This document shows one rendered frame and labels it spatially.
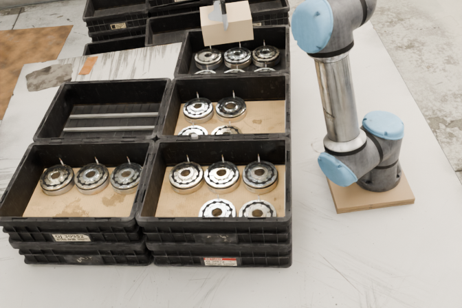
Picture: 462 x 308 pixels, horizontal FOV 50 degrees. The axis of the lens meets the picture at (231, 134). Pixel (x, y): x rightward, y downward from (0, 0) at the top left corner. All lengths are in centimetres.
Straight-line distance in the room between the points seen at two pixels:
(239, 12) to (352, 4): 53
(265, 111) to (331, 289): 62
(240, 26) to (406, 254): 83
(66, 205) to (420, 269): 101
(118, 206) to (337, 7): 82
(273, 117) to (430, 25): 223
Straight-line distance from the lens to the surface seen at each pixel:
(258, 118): 164
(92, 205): 151
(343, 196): 154
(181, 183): 144
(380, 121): 144
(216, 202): 137
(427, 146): 176
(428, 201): 160
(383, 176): 153
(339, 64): 122
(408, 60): 334
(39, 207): 158
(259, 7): 292
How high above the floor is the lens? 193
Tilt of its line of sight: 44 degrees down
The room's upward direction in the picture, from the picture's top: 9 degrees counter-clockwise
